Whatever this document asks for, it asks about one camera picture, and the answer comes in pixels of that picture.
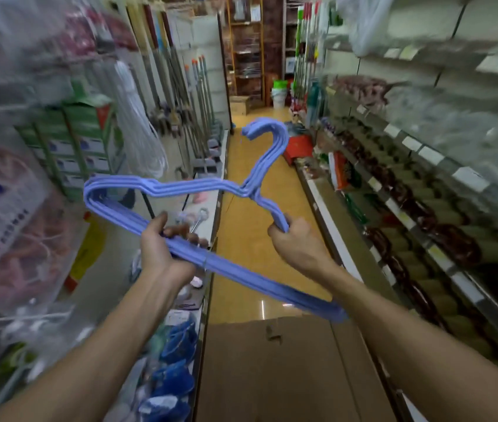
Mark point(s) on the person's left hand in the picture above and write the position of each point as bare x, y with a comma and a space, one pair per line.
161, 261

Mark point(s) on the person's right hand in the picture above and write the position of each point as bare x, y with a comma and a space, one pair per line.
304, 252

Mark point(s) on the grey store shelf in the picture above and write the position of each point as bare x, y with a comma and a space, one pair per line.
345, 241

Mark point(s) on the white display rack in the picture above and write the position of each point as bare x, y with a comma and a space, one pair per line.
99, 281

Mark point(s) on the periwinkle blue hanger bundle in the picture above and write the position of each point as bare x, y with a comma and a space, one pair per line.
231, 272

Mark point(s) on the person's right forearm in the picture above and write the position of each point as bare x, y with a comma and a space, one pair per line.
442, 356

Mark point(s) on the person's left forearm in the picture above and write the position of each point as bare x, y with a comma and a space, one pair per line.
86, 360

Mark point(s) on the white round plastic item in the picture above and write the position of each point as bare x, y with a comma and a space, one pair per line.
196, 282

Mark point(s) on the clear toilet brush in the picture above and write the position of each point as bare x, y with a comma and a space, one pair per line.
200, 217

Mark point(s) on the pink plunger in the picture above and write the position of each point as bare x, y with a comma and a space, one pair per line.
198, 197

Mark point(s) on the yellow red hanging tag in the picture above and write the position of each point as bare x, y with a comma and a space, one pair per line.
86, 250

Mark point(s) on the blue printed bag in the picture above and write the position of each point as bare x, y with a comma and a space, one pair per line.
181, 340
174, 377
165, 408

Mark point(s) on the orange printed bag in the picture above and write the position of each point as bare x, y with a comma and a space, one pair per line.
339, 171

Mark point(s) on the flattened brown cardboard box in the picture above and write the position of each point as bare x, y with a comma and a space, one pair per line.
297, 373

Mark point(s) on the hanging clear plastic bag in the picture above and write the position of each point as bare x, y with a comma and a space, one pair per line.
139, 131

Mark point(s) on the row of grey dustpan sets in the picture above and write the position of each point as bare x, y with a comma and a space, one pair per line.
205, 127

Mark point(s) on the row of brown wrapped packets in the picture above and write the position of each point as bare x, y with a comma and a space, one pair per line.
451, 241

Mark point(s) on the white plastic hanging items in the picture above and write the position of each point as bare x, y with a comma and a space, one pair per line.
33, 342

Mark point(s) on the plastic wrapped pink toilet seat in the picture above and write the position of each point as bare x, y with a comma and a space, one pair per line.
11, 232

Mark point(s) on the white bucket stack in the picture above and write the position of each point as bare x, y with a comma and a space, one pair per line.
279, 96

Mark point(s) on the small brown cardboard box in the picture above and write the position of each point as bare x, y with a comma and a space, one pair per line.
240, 105

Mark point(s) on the pile of maroon packets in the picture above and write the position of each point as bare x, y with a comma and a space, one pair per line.
363, 90

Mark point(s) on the clear plastic wrapped goods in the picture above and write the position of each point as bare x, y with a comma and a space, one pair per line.
464, 136

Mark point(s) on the pile of white plastic bags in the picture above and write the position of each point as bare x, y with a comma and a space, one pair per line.
365, 21

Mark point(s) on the red hanging packaged goods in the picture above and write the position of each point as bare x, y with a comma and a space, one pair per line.
95, 30

